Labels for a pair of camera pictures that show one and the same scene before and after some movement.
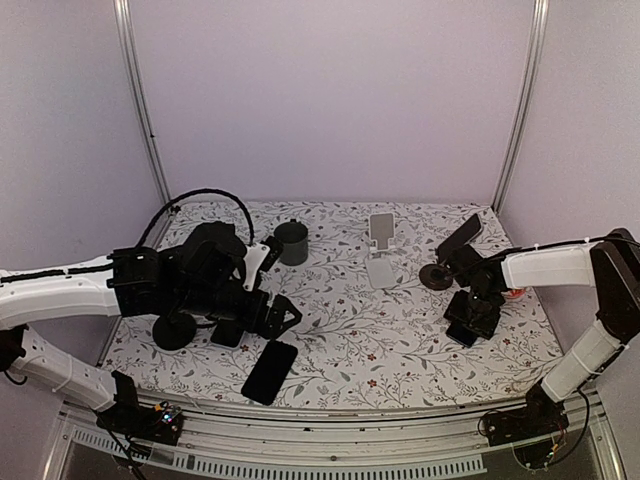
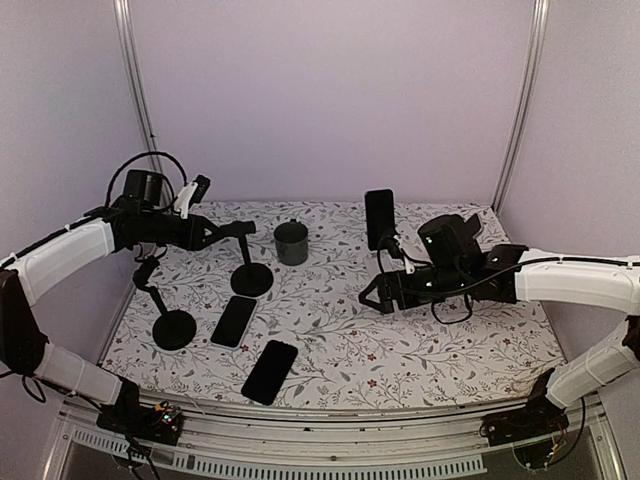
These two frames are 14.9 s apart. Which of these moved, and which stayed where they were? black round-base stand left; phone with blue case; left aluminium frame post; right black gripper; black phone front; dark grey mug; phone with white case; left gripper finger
Moved: left gripper finger; right black gripper; phone with blue case
Stayed: left aluminium frame post; dark grey mug; black phone front; black round-base stand left; phone with white case
